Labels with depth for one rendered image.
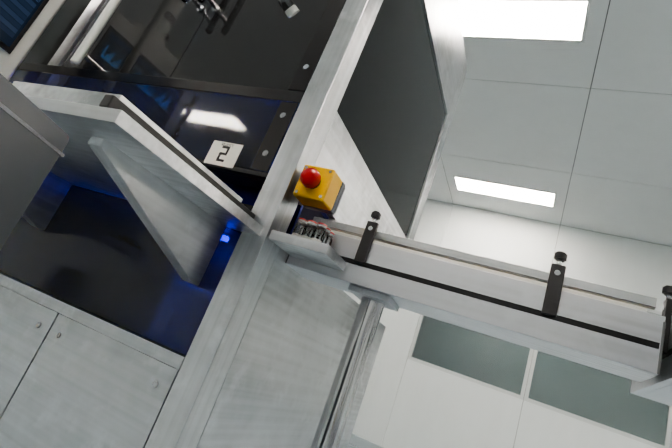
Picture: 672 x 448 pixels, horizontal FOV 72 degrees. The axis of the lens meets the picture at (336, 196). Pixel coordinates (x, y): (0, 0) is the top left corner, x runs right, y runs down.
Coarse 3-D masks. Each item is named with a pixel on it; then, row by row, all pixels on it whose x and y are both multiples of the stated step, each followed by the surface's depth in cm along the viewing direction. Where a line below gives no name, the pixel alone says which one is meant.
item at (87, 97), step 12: (24, 84) 75; (36, 84) 73; (36, 96) 72; (48, 96) 71; (60, 96) 70; (72, 96) 69; (84, 96) 68; (96, 96) 67; (120, 96) 65; (132, 108) 67; (144, 120) 69; (192, 156) 79; (204, 168) 82; (216, 180) 85
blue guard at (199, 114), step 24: (24, 72) 150; (144, 96) 124; (168, 96) 121; (192, 96) 118; (216, 96) 115; (240, 96) 112; (168, 120) 117; (192, 120) 114; (216, 120) 111; (240, 120) 108; (264, 120) 106; (192, 144) 110; (240, 144) 105
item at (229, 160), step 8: (216, 144) 107; (224, 144) 106; (232, 144) 106; (208, 152) 107; (216, 152) 106; (224, 152) 105; (232, 152) 105; (208, 160) 106; (224, 160) 104; (232, 160) 104
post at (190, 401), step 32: (352, 0) 114; (352, 32) 109; (320, 64) 108; (352, 64) 111; (320, 96) 103; (320, 128) 103; (288, 160) 99; (288, 192) 96; (288, 224) 99; (256, 256) 91; (224, 288) 90; (256, 288) 92; (224, 320) 87; (192, 352) 86; (224, 352) 87; (192, 384) 83; (160, 416) 83; (192, 416) 82
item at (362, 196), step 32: (96, 0) 155; (448, 0) 169; (448, 32) 177; (32, 64) 150; (448, 64) 185; (256, 96) 110; (288, 96) 107; (448, 96) 195; (448, 128) 205; (320, 160) 106; (352, 160) 121; (352, 192) 125; (352, 224) 129; (384, 224) 153; (416, 224) 188
